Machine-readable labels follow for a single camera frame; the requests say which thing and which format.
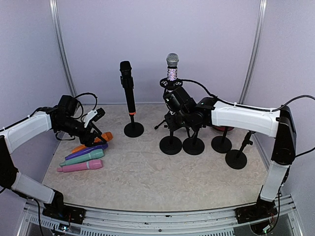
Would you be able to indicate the silver glitter microphone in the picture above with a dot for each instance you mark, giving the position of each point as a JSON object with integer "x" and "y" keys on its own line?
{"x": 172, "y": 70}

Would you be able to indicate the orange toy microphone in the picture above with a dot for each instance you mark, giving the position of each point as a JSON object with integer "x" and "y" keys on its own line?
{"x": 108, "y": 136}

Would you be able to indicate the pink toy microphone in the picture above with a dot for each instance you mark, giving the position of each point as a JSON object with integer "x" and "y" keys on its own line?
{"x": 89, "y": 165}

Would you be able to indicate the mint green toy microphone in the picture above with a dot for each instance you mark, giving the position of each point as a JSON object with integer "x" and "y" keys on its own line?
{"x": 95, "y": 154}

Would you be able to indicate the black wireless microphone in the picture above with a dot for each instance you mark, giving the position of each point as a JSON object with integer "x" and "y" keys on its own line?
{"x": 128, "y": 85}

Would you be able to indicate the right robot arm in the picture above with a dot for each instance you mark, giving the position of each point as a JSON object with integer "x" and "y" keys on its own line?
{"x": 186, "y": 117}

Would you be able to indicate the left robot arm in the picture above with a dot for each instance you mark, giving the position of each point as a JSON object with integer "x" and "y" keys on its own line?
{"x": 59, "y": 118}

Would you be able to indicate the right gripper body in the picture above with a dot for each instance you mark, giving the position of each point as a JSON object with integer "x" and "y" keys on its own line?
{"x": 181, "y": 121}

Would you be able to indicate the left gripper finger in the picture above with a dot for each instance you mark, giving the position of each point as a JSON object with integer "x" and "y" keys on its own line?
{"x": 97, "y": 132}
{"x": 99, "y": 142}

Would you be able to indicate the right aluminium frame post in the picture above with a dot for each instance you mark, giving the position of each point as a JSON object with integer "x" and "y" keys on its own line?
{"x": 255, "y": 50}

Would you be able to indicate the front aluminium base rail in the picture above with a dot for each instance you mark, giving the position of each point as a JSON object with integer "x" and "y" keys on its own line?
{"x": 109, "y": 222}

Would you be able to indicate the red patterned plate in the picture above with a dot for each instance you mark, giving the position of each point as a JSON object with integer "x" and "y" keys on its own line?
{"x": 222, "y": 128}

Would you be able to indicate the purple toy microphone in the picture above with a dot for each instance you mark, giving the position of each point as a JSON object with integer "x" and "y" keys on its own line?
{"x": 81, "y": 150}

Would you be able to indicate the aluminium frame post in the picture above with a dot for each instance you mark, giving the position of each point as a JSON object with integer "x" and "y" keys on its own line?
{"x": 61, "y": 48}
{"x": 255, "y": 50}

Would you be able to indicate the black tripod microphone stand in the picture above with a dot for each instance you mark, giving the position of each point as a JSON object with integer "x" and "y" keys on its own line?
{"x": 171, "y": 97}

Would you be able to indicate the short black microphone stand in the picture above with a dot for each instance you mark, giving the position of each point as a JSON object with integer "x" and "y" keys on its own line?
{"x": 221, "y": 144}

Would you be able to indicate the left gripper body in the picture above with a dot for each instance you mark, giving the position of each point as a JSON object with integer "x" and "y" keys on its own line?
{"x": 83, "y": 137}

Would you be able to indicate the left aluminium frame post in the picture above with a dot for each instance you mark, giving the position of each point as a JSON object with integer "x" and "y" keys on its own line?
{"x": 61, "y": 48}

